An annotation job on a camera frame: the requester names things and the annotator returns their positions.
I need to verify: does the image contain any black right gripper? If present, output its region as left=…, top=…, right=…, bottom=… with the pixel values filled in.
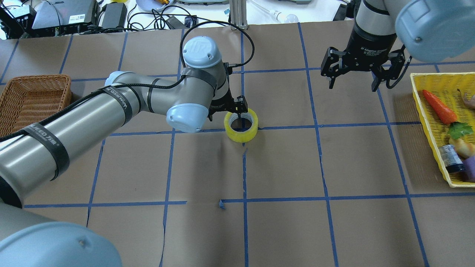
left=321, top=26, right=407, bottom=92

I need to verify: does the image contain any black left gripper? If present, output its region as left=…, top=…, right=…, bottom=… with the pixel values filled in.
left=207, top=86, right=248, bottom=121

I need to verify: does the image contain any yellow tape roll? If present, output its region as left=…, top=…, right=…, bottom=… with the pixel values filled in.
left=224, top=108, right=259, bottom=143

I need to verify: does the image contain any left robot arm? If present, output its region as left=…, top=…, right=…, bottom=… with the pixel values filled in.
left=1, top=36, right=258, bottom=267

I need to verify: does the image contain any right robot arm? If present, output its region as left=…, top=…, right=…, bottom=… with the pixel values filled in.
left=321, top=0, right=475, bottom=92

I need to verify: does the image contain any yellow plastic basket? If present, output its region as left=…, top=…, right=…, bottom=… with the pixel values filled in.
left=410, top=72, right=475, bottom=188

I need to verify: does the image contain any toy carrot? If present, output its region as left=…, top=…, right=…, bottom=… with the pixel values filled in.
left=422, top=90, right=458, bottom=125

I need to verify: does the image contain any brown toy animal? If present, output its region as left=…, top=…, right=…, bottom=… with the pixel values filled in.
left=457, top=89, right=475, bottom=109

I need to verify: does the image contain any small dark jar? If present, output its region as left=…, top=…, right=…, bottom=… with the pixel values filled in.
left=438, top=144, right=465, bottom=174

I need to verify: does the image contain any toy croissant bread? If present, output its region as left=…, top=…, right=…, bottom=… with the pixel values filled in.
left=449, top=137, right=475, bottom=159

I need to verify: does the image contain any blue plate with brass part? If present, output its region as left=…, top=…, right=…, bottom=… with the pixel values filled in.
left=135, top=0, right=175, bottom=13

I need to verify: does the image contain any purple sponge block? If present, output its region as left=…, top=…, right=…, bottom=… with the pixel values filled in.
left=462, top=156, right=475, bottom=183

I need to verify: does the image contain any black power adapter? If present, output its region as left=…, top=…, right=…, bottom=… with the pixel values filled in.
left=100, top=2, right=127, bottom=33

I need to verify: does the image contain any black computer box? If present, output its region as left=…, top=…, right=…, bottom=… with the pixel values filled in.
left=0, top=0, right=99, bottom=37

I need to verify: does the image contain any brown wicker basket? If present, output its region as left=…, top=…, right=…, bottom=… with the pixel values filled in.
left=0, top=74, right=72, bottom=136

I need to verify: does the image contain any aluminium frame post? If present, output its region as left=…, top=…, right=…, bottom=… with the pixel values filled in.
left=229, top=0, right=248, bottom=30

